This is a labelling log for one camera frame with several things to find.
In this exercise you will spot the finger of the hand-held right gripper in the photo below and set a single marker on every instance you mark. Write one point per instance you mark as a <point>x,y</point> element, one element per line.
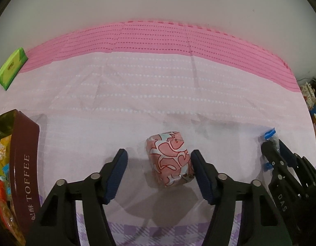
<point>270,158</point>
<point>288,156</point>

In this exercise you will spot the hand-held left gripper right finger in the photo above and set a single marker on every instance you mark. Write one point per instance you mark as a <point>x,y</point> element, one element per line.
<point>202,176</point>

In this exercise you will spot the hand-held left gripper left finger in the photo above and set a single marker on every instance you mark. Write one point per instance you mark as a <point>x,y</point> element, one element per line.
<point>117,174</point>

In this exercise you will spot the blue-edged clear cookie packet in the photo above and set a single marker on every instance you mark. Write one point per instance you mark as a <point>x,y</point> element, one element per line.
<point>270,133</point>

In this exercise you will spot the pink patterned snack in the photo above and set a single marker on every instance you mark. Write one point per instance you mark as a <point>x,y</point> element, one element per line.
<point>168,156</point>

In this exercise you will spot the maroon and gold tin box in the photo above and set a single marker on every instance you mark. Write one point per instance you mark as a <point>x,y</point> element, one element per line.
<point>22,164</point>

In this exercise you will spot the floral printed bag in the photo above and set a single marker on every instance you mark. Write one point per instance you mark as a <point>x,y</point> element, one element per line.
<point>307,92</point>

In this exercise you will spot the green tissue box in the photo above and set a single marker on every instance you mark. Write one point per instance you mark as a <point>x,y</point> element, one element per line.
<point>10,68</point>

